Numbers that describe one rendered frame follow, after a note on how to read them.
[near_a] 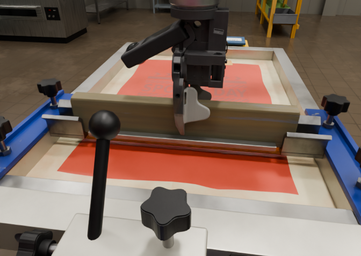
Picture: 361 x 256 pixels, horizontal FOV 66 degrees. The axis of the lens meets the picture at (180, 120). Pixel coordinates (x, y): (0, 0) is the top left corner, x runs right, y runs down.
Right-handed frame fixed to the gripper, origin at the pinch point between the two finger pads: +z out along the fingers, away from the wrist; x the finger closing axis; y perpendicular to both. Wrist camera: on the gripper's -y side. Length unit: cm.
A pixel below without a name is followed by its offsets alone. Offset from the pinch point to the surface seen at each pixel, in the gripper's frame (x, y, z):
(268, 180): -7.1, 16.0, 6.3
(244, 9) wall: 719, 65, 96
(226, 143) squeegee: -2.7, 8.7, 2.3
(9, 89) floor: 206, -218, 102
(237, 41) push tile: 75, 14, 5
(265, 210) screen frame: -16.8, 13.8, 2.8
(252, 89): 30.0, 16.5, 6.3
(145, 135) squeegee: -2.4, -6.3, 2.3
